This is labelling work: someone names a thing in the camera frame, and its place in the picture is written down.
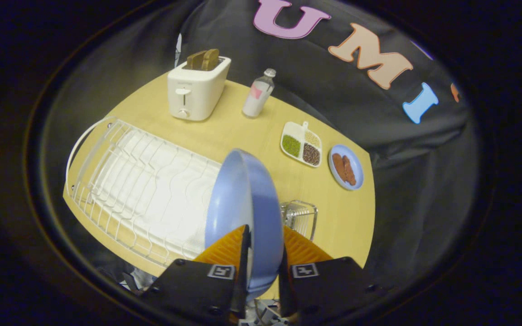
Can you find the white toaster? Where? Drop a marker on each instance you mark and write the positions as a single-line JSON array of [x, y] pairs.
[[195, 90]]

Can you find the brown toast slice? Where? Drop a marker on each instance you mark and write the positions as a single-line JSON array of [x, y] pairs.
[[210, 59], [195, 59]]

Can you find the clear bottle with pink label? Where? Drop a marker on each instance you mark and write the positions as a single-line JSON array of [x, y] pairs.
[[257, 96]]

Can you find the brown sausage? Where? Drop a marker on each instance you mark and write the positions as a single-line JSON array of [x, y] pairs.
[[349, 170], [339, 166]]

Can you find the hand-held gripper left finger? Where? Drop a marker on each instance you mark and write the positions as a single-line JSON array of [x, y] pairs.
[[244, 253]]

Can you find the white divided tray with beans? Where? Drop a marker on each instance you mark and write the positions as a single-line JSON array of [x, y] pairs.
[[302, 145]]

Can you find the small blue plate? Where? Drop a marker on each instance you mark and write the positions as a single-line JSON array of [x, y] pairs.
[[356, 170]]

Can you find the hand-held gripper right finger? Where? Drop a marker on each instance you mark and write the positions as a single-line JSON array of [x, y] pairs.
[[283, 271]]

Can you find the black backdrop cloth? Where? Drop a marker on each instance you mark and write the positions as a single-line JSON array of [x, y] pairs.
[[333, 90]]

